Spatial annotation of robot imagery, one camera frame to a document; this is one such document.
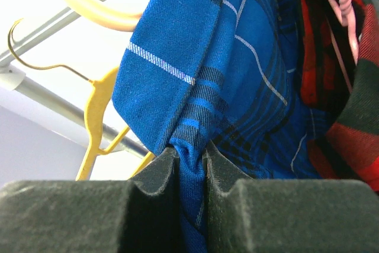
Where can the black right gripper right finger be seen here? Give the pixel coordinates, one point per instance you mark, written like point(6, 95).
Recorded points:
point(253, 215)

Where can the red black plaid shirt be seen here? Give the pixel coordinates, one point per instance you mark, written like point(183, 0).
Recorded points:
point(343, 86)

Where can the pink hanger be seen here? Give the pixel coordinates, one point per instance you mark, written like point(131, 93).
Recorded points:
point(345, 14)

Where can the beige plastic hanger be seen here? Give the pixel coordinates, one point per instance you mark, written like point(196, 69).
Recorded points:
point(99, 13)

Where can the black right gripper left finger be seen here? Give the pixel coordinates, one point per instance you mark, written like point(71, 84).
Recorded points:
point(140, 214)

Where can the blue plaid shirt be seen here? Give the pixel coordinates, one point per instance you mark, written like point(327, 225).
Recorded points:
point(221, 71)

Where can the metal clothes rack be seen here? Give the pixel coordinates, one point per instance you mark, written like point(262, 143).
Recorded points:
point(85, 46)

